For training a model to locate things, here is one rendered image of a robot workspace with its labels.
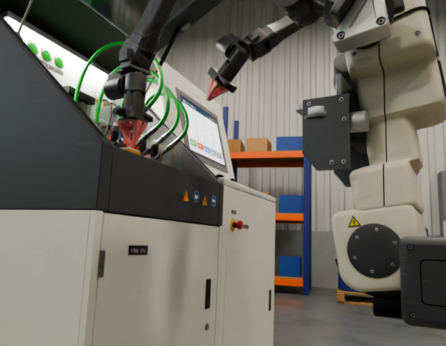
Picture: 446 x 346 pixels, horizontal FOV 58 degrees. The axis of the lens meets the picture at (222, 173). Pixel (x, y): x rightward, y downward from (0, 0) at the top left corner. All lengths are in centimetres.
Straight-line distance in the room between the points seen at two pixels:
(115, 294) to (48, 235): 21
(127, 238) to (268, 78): 752
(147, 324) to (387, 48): 88
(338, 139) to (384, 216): 18
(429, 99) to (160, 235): 75
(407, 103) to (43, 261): 88
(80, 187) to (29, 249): 21
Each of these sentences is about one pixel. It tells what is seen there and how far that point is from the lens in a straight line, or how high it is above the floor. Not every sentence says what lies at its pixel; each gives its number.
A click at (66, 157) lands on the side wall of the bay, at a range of 105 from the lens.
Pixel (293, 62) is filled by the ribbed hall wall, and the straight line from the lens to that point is 849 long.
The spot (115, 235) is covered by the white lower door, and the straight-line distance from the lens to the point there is 101.
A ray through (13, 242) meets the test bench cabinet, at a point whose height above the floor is 71.
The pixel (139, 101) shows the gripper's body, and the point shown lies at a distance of 110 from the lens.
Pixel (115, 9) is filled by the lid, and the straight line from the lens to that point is 173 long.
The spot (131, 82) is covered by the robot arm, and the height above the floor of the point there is 114.
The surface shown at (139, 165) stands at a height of 92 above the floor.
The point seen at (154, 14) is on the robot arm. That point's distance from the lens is 114.
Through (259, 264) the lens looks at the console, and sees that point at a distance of 196.
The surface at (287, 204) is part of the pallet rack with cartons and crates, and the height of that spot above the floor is 137.
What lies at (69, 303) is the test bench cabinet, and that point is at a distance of 100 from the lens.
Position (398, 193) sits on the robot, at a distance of 85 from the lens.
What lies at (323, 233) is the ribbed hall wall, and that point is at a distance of 764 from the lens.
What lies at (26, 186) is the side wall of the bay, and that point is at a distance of 113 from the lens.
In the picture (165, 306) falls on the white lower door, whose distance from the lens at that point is 124.
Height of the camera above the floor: 73
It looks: 10 degrees up
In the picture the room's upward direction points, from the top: 2 degrees clockwise
